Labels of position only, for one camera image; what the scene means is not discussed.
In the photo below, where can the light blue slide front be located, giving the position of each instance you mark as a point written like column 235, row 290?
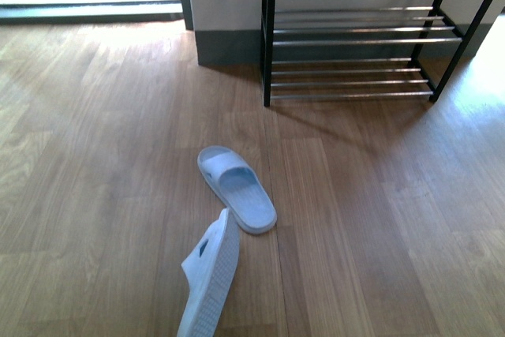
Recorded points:
column 209, row 270

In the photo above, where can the light blue slide sandal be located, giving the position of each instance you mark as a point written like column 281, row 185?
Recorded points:
column 236, row 184

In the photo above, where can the black metal shoe rack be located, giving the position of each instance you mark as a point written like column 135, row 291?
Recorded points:
column 364, row 49

